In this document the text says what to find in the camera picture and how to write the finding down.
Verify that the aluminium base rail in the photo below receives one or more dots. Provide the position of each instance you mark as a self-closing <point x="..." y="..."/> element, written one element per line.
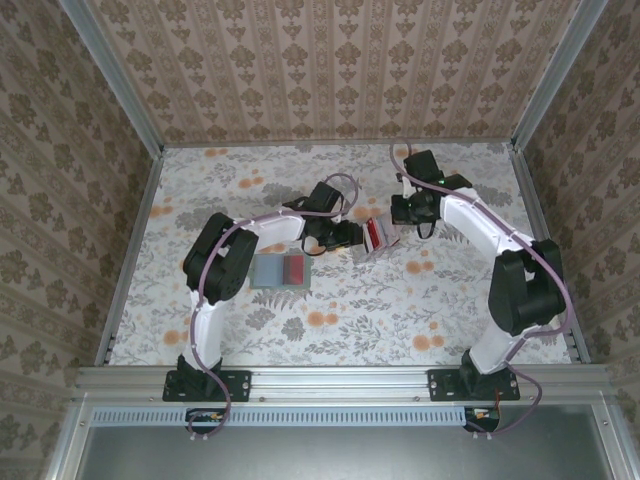
<point x="340" y="382"/>

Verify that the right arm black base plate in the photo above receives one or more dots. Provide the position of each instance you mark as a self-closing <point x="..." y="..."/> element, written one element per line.
<point x="440" y="385"/>

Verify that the floral table sheet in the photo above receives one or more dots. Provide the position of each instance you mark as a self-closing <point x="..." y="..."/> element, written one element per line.
<point x="350" y="345"/>

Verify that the aluminium frame post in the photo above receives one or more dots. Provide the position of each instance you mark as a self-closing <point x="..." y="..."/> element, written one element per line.
<point x="555" y="75"/>
<point x="112" y="75"/>

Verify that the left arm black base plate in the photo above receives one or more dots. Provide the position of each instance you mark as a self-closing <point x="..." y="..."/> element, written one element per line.
<point x="240" y="385"/>

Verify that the grey metal sheet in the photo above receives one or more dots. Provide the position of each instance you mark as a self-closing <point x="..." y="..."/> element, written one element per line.
<point x="340" y="455"/>

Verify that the aluminium table side rail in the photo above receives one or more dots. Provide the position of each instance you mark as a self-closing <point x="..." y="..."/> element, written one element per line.
<point x="130" y="260"/>
<point x="527" y="187"/>

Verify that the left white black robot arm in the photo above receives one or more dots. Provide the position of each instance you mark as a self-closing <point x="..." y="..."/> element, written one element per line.
<point x="277" y="232"/>

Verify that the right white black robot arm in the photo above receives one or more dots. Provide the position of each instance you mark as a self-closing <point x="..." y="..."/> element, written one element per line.
<point x="465" y="215"/>

